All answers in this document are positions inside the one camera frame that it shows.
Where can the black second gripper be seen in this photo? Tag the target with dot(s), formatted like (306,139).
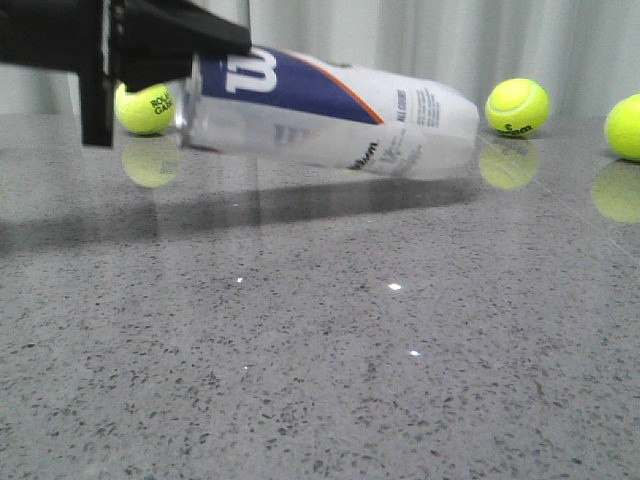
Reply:
(159,41)

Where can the white blue tennis ball can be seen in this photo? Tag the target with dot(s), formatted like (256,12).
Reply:
(292,107)

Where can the left yellow tennis ball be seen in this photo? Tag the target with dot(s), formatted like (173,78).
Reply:
(145,112)

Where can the yellow tennis ball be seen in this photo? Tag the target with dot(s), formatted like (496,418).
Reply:
(145,112)
(621,128)
(517,107)

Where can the far right yellow tennis ball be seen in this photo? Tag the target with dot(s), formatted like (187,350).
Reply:
(621,128)

